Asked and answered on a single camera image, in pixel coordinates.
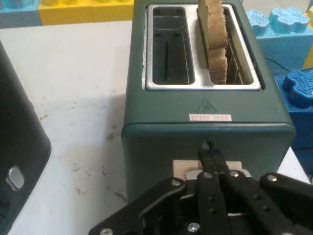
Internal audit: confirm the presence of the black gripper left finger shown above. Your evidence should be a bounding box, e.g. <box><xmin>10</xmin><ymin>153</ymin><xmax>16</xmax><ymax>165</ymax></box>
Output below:
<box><xmin>88</xmin><ymin>141</ymin><xmax>232</xmax><ymax>235</ymax></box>

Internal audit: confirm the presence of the black coffee machine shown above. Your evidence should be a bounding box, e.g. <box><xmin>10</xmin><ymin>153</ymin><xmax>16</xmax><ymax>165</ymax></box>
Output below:
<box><xmin>0</xmin><ymin>40</ymin><xmax>53</xmax><ymax>235</ymax></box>

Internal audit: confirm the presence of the brown bread slice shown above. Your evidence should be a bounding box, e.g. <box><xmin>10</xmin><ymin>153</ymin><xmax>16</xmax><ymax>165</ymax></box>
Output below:
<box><xmin>197</xmin><ymin>0</ymin><xmax>230</xmax><ymax>85</ymax></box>

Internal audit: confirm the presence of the big light blue toy block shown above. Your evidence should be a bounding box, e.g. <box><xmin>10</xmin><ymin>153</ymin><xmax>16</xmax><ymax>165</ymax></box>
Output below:
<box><xmin>0</xmin><ymin>0</ymin><xmax>41</xmax><ymax>12</ymax></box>
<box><xmin>245</xmin><ymin>6</ymin><xmax>313</xmax><ymax>72</ymax></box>

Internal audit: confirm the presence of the big yellow toy block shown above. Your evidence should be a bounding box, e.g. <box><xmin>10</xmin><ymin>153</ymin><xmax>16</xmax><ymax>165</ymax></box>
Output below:
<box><xmin>38</xmin><ymin>0</ymin><xmax>134</xmax><ymax>26</ymax></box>
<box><xmin>302</xmin><ymin>4</ymin><xmax>313</xmax><ymax>70</ymax></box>

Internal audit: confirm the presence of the beige toaster lever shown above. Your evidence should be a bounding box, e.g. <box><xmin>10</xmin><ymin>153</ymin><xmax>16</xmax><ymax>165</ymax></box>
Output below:
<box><xmin>172</xmin><ymin>159</ymin><xmax>253</xmax><ymax>183</ymax></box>

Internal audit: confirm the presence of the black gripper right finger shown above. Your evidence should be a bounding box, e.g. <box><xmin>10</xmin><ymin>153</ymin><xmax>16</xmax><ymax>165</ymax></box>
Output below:
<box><xmin>210</xmin><ymin>148</ymin><xmax>313</xmax><ymax>235</ymax></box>

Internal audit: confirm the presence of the big grey toy block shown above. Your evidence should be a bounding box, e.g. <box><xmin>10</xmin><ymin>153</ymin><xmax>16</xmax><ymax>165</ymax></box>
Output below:
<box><xmin>0</xmin><ymin>9</ymin><xmax>43</xmax><ymax>29</ymax></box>

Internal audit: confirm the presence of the dark blue toy block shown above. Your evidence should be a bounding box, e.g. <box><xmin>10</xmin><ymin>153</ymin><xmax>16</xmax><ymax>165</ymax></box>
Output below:
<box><xmin>273</xmin><ymin>69</ymin><xmax>313</xmax><ymax>173</ymax></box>

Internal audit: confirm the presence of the thin black cable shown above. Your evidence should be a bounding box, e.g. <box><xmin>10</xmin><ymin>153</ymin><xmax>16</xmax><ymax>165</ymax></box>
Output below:
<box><xmin>266</xmin><ymin>56</ymin><xmax>313</xmax><ymax>72</ymax></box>

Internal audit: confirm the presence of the green two-slot toaster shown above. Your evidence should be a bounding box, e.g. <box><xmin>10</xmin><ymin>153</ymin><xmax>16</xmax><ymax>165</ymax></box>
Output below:
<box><xmin>120</xmin><ymin>0</ymin><xmax>297</xmax><ymax>205</ymax></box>

